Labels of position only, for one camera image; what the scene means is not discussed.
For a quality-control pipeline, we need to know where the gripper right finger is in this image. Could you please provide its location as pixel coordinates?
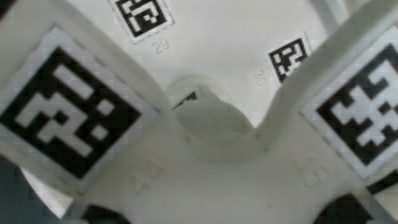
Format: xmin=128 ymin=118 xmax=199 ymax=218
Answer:
xmin=312 ymin=194 xmax=371 ymax=224

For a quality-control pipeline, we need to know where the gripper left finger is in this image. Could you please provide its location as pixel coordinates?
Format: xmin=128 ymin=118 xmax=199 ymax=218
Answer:
xmin=81 ymin=205 xmax=131 ymax=224

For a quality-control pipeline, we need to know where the white cross-shaped table base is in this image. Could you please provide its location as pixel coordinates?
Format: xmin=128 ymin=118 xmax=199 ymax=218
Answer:
xmin=0 ymin=0 xmax=398 ymax=224

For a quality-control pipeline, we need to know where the white cylindrical table leg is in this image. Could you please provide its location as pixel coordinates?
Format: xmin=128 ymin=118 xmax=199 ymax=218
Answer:
xmin=167 ymin=76 xmax=254 ymax=144

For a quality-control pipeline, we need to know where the white round table top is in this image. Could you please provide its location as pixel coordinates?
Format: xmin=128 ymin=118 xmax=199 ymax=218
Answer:
xmin=19 ymin=0 xmax=398 ymax=218

